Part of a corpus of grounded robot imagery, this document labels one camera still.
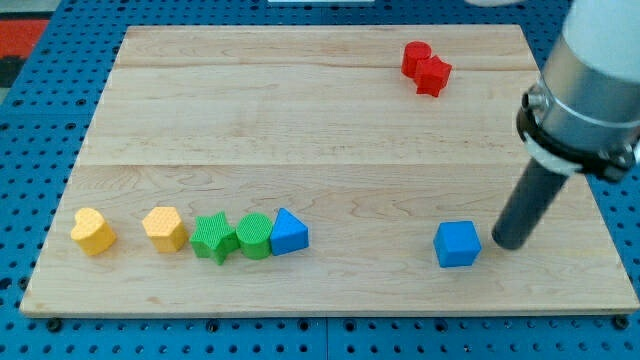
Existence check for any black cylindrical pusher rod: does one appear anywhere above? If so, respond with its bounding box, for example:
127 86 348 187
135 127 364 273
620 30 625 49
491 159 568 250

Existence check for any red star block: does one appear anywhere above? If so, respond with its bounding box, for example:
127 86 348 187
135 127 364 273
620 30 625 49
413 56 453 97

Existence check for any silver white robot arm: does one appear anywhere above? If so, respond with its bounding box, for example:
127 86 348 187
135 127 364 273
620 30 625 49
517 0 639 182

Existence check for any red cylinder block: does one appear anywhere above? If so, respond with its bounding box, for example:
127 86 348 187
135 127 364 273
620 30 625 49
401 41 432 78

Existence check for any green star block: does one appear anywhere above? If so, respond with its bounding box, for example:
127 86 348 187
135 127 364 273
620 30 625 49
189 211 240 265

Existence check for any blue cube block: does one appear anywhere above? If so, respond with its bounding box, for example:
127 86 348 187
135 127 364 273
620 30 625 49
433 220 482 268

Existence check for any yellow hexagon block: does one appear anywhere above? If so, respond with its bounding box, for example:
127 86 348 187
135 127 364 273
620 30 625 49
142 207 189 253

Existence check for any yellow heart block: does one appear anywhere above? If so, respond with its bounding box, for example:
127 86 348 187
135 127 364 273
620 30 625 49
70 207 117 256

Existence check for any wooden board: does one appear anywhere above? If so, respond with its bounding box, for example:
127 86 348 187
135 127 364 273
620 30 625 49
20 25 639 319

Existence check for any green cylinder block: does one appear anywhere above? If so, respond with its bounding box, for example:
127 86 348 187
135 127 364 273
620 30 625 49
236 213 273 260

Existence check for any blue triangle block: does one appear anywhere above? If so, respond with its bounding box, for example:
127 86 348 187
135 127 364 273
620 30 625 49
270 208 309 256

